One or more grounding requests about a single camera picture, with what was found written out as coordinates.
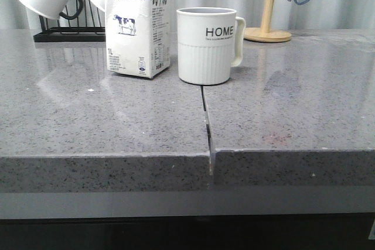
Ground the white HOME ribbed mug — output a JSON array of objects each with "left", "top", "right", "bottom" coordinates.
[{"left": 176, "top": 7, "right": 246, "bottom": 85}]

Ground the white blue milk carton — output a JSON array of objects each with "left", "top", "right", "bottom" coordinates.
[{"left": 105, "top": 0, "right": 170, "bottom": 78}]

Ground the wooden mug tree stand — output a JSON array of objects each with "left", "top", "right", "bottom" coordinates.
[{"left": 244, "top": 0, "right": 291, "bottom": 43}]

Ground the black wire mug rack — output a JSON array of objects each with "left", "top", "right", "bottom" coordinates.
[{"left": 33, "top": 0, "right": 105, "bottom": 43}]

